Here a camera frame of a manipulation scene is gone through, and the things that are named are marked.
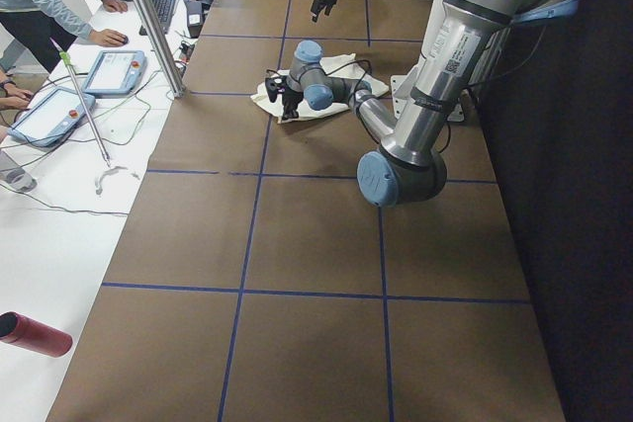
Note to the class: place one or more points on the cream long-sleeve cat shirt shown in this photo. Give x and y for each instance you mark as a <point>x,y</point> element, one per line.
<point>343,66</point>

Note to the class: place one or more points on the long metal grabber stick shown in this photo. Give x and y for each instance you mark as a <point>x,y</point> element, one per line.
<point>111,167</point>

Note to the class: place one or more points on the black keyboard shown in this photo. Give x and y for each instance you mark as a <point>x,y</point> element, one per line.
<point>164,10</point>

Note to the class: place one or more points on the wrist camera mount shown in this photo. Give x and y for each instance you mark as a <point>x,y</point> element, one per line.
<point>275,86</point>

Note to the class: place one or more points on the far blue teach pendant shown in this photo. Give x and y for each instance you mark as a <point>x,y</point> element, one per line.
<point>115,73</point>

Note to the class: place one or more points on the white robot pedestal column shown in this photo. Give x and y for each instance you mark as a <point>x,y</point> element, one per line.
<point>457,34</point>

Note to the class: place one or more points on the blue teach pendant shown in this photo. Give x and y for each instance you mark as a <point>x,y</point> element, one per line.
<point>115,73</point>
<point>51,120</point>

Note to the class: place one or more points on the near blue teach pendant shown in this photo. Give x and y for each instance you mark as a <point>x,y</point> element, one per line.
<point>51,120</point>

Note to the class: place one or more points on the red metal bottle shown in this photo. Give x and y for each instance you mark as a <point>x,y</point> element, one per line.
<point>24,332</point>

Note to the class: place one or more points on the person in grey shirt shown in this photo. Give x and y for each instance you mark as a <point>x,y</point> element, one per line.
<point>44,26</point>

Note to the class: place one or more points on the aluminium frame post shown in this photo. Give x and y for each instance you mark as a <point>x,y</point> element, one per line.
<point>150,22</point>

